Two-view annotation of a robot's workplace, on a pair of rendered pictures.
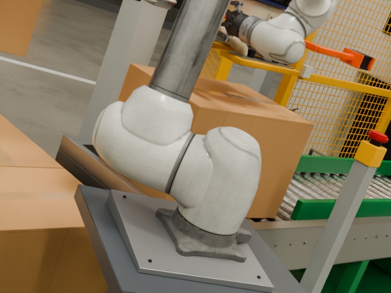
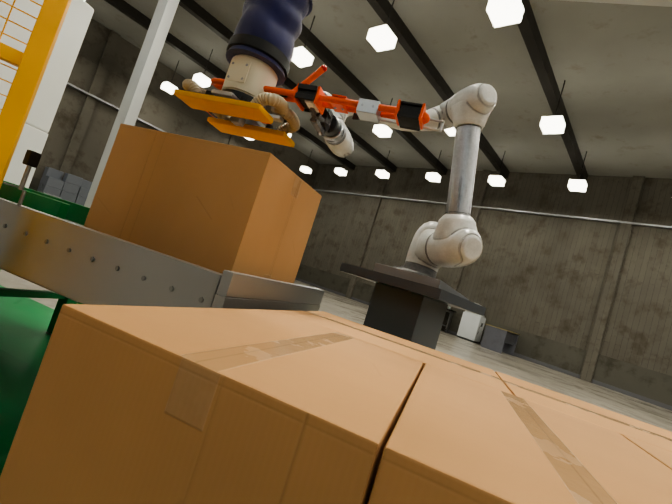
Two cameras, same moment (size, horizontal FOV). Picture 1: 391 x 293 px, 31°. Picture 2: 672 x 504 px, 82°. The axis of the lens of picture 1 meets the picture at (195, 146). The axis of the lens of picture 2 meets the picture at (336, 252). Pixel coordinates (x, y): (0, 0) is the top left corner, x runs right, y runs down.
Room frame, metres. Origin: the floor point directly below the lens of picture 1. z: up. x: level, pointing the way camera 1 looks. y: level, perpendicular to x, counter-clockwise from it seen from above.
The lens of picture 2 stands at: (2.63, 1.39, 0.67)
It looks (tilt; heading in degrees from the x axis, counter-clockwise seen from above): 4 degrees up; 247
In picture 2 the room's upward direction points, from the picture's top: 17 degrees clockwise
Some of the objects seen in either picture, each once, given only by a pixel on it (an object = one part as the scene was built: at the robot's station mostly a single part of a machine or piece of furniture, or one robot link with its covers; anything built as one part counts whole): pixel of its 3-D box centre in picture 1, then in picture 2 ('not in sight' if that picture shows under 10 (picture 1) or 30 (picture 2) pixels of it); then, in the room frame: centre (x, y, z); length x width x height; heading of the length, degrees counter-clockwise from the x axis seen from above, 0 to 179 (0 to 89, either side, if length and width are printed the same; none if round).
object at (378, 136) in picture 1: (377, 138); not in sight; (2.36, -0.56, 1.02); 0.07 x 0.07 x 0.04
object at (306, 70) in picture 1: (305, 71); not in sight; (3.49, -0.38, 1.02); 0.06 x 0.03 x 0.06; 139
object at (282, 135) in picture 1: (206, 144); (209, 214); (2.53, -0.03, 0.75); 0.60 x 0.40 x 0.40; 136
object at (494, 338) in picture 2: not in sight; (500, 340); (-8.04, -8.08, 0.38); 1.42 x 0.73 x 0.76; 25
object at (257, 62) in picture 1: (262, 59); (252, 128); (2.48, -0.11, 1.12); 0.34 x 0.10 x 0.05; 139
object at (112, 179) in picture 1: (118, 185); (284, 291); (2.25, 0.20, 0.58); 0.70 x 0.03 x 0.06; 49
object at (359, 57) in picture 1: (357, 59); not in sight; (2.60, -0.43, 1.23); 0.09 x 0.08 x 0.05; 49
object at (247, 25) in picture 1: (253, 31); (333, 131); (2.19, -0.04, 1.22); 0.09 x 0.06 x 0.09; 139
